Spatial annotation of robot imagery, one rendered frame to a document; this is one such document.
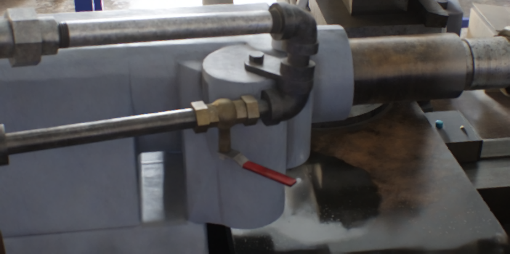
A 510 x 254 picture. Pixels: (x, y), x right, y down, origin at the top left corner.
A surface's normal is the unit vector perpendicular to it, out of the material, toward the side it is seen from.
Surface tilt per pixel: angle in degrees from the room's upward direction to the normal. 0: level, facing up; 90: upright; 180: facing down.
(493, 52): 42
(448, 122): 0
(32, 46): 101
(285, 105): 63
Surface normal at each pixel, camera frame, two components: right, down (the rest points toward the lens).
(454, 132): 0.00, -0.88
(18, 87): 0.14, 0.35
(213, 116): 0.37, 0.07
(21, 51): 0.43, 0.59
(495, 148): 0.10, -0.28
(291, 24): 0.47, 0.29
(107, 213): 0.13, 0.07
